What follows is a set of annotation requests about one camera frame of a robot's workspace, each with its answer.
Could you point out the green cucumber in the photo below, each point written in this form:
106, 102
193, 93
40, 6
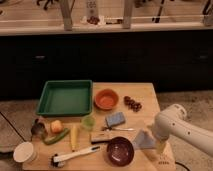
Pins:
56, 138

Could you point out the metal spoon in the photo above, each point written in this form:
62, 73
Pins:
116, 129

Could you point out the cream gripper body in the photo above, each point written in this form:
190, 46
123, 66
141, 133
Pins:
160, 142

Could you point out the small green cup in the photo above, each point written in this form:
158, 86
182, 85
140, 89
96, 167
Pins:
88, 122

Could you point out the yellow corn cob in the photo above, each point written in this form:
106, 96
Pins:
74, 136

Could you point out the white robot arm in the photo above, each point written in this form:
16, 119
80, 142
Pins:
171, 121

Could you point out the metal measuring cup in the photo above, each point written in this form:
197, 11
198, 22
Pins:
38, 129

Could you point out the grey towel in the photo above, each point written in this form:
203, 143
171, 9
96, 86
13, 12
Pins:
143, 141

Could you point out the dark purple bowl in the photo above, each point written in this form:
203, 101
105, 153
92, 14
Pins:
120, 151

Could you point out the green plastic tray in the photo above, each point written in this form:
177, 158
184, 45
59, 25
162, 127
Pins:
71, 98

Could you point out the orange yellow fruit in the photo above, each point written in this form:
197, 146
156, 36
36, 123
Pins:
56, 126

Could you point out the blue sponge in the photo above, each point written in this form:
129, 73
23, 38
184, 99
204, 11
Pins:
115, 119

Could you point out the orange red bowl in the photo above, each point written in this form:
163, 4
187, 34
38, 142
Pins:
106, 99

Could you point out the bunch of dark grapes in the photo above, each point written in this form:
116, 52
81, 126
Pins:
132, 104

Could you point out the wooden block brush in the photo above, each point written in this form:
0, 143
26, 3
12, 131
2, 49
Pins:
99, 137

